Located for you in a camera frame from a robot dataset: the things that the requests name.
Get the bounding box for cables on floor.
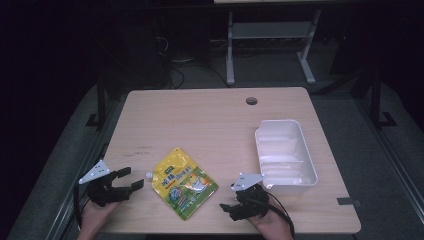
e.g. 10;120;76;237
154;35;231;90

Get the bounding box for person's left hand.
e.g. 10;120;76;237
77;199;120;240

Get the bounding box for black metal stand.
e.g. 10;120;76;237
85;72;108;132
369;68;398;131

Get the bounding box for white plastic bin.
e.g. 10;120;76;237
254;118;319;197

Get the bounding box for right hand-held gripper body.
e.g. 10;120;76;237
230;172;270;222

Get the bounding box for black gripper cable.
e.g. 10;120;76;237
263;190;296;240
73;182;84;232

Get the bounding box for yellow green spouted pouch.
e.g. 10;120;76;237
145;146;220;222

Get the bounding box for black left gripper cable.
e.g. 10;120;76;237
73;182;84;232

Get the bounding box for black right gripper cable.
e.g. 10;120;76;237
263;190;296;240

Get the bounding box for white metal table frame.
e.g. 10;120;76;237
225;9;323;87

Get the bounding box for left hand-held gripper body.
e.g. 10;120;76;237
78;159;134;208

